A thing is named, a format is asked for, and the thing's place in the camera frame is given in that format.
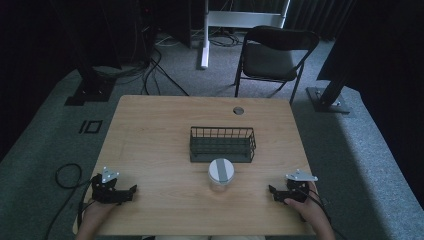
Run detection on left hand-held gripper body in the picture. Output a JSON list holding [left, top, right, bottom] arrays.
[[90, 166, 126, 205]]

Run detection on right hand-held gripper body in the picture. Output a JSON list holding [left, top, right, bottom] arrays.
[[278, 169, 319, 204]]

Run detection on person's left hand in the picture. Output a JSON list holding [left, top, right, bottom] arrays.
[[81, 200, 116, 232]]

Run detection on person's right hand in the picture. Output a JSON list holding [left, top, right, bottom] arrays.
[[283, 191, 331, 231]]

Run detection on clear jar with white lid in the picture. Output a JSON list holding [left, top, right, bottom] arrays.
[[207, 158, 236, 194]]

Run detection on black metal stand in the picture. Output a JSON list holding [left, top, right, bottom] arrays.
[[63, 0, 122, 107], [305, 63, 353, 115]]

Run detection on black folding chair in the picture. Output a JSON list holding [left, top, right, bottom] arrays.
[[233, 25, 320, 106]]

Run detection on dark curtain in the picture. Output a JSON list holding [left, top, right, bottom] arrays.
[[284, 0, 358, 42]]

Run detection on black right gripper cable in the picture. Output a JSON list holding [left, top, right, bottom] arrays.
[[299, 188, 334, 228]]

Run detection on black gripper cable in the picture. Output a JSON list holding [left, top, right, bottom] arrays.
[[299, 188, 334, 228], [44, 162, 95, 240]]

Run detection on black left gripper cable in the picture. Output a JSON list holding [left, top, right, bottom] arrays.
[[44, 162, 95, 240]]

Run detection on dark wire basket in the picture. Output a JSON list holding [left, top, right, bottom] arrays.
[[189, 125, 257, 164]]

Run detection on black floor cables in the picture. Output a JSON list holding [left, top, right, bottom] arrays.
[[93, 46, 190, 98]]

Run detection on cable bundle under desk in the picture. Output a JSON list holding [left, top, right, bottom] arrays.
[[154, 28, 245, 48]]

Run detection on white metal desk frame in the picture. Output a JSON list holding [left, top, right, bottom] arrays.
[[199, 0, 292, 70]]

